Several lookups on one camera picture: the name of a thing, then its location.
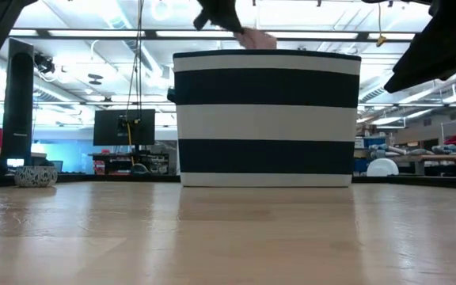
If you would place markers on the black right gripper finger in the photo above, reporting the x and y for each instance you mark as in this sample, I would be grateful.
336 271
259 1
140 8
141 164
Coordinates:
426 63

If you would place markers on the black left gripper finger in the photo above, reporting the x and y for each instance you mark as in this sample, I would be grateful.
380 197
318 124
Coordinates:
228 16
206 14

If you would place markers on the pale pink ribbed garment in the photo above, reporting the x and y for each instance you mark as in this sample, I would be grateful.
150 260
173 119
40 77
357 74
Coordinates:
257 39

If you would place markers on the yellow hanging tag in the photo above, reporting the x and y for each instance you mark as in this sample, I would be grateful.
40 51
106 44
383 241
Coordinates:
381 39

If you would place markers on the navy white striped fabric bin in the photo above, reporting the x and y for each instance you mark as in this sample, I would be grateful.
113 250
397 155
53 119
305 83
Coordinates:
267 87

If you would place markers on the white round object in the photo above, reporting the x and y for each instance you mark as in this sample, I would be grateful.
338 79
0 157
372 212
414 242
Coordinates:
382 168

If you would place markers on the black monitor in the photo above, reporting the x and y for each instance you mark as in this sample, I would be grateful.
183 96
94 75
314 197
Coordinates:
109 126

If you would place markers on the black cluttered desk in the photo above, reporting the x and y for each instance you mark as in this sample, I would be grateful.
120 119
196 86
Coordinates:
129 162

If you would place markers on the black ceiling-mounted device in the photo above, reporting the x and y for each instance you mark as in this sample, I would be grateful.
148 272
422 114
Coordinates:
45 63

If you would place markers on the black tower column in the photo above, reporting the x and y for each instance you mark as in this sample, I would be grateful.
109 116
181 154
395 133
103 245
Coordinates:
17 99

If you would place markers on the small patterned bowl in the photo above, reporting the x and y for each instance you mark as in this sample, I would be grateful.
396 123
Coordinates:
36 177

